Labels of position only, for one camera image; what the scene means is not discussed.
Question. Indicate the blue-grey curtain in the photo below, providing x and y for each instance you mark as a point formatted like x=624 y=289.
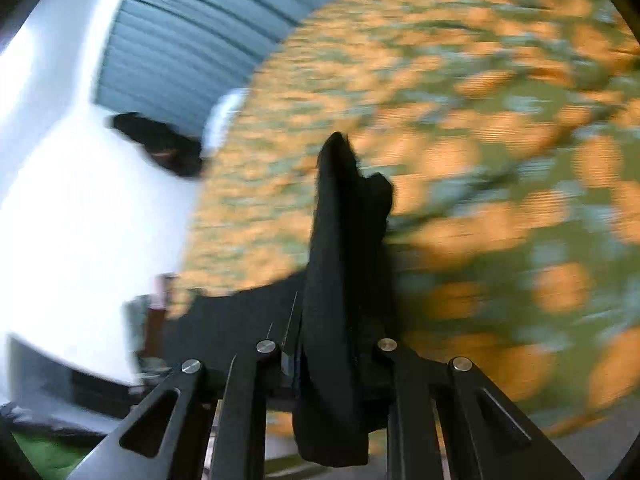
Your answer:
x=190 y=35

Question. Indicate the light blue cloth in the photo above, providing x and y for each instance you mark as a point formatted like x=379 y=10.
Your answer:
x=222 y=120

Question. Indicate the black pants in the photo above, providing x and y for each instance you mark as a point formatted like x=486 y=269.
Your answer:
x=340 y=260

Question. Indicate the floral green orange blanket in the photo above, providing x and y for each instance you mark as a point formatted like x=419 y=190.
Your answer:
x=500 y=160

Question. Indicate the brown wooden cabinet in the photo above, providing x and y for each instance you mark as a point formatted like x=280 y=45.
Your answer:
x=156 y=320

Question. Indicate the dark hanging clothes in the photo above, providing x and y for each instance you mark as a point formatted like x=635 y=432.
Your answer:
x=160 y=142

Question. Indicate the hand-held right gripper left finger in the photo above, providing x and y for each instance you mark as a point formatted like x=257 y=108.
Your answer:
x=267 y=372

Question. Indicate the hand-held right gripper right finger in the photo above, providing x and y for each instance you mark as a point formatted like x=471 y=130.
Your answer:
x=397 y=375

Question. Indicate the green mat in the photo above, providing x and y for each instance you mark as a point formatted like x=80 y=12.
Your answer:
x=47 y=452

